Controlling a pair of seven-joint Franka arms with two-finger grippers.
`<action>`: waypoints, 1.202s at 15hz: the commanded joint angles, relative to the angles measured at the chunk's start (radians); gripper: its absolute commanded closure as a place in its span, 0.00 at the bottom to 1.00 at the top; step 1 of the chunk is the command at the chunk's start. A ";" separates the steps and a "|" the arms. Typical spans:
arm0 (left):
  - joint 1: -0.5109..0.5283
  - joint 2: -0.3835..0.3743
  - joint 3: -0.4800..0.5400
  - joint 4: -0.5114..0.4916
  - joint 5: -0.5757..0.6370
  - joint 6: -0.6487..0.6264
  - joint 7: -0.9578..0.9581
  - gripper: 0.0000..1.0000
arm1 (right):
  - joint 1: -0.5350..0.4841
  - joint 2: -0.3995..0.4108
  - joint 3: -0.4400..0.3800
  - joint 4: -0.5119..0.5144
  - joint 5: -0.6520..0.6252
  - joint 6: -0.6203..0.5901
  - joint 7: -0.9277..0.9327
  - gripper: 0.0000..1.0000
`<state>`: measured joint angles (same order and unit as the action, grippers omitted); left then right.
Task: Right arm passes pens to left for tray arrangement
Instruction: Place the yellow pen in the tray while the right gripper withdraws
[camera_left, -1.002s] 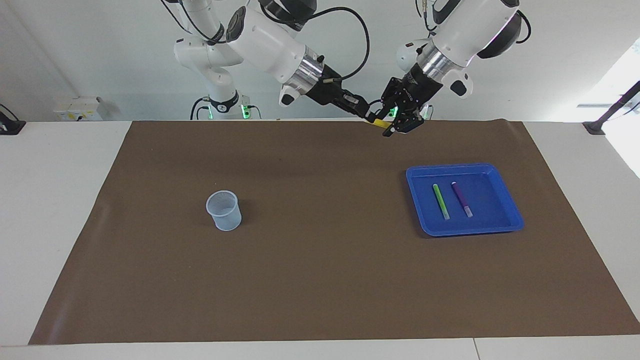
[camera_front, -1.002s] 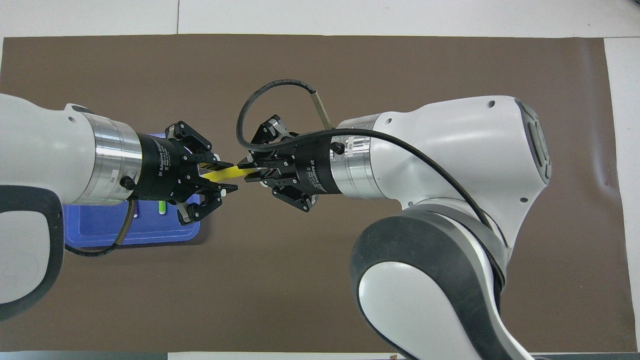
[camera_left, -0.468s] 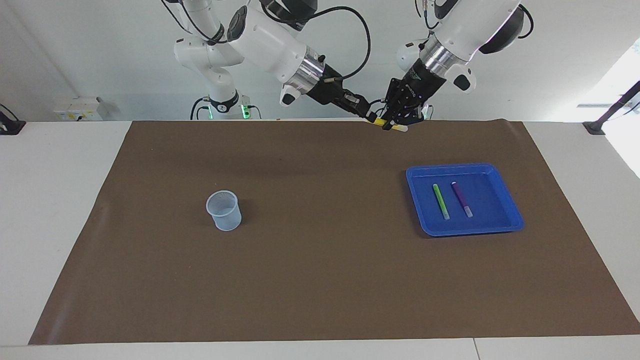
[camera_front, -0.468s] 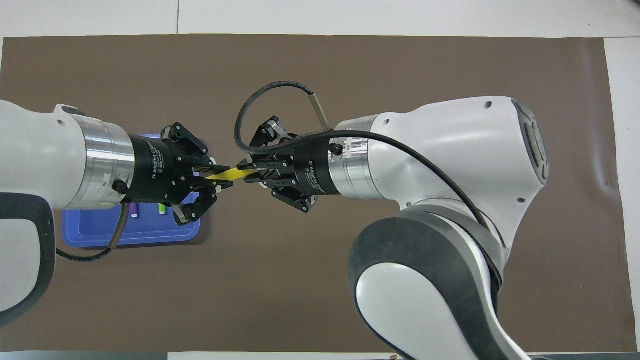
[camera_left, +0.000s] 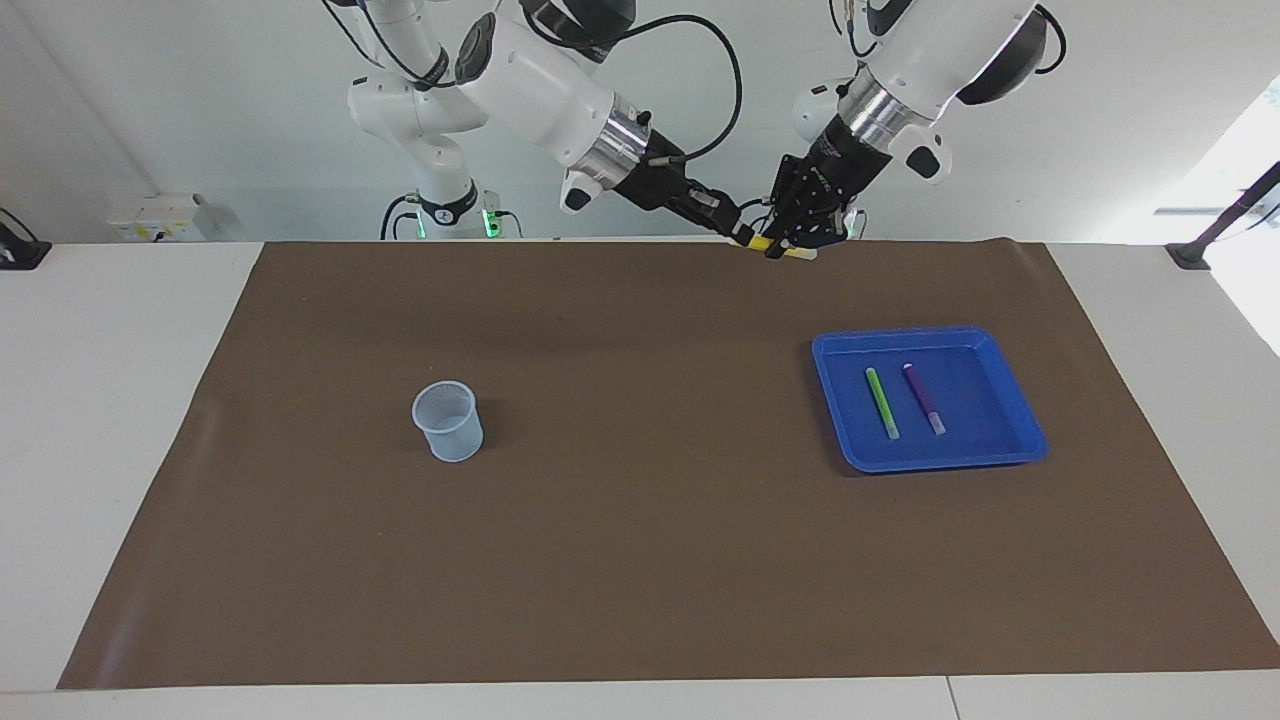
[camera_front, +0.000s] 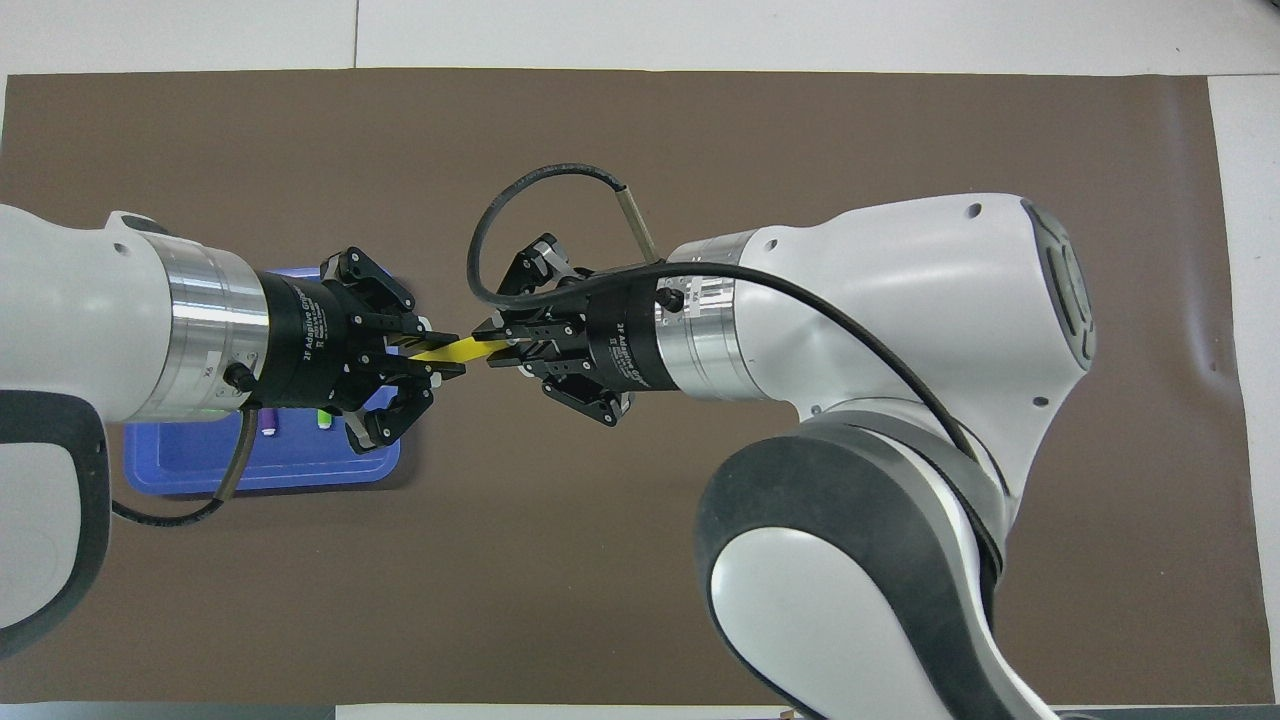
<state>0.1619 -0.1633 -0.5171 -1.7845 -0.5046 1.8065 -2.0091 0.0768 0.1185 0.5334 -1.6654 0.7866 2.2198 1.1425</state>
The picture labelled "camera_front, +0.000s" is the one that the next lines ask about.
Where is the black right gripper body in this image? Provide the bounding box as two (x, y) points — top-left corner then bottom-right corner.
(583, 275), (686, 397)

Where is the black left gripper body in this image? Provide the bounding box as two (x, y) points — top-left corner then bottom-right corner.
(258, 272), (386, 411)

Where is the yellow marker pen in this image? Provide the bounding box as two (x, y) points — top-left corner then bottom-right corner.
(408, 338), (511, 366)

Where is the blue plastic tray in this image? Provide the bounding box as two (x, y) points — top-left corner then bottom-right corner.
(123, 264), (403, 497)

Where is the brown table mat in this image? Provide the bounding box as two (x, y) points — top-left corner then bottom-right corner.
(0, 68), (1280, 706)

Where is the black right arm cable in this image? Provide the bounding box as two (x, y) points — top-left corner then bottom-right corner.
(467, 163), (1006, 561)

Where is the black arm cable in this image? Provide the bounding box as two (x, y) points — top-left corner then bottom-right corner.
(467, 163), (1006, 561)
(110, 370), (263, 528)

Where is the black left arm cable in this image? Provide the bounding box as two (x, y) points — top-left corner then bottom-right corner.
(110, 370), (263, 528)

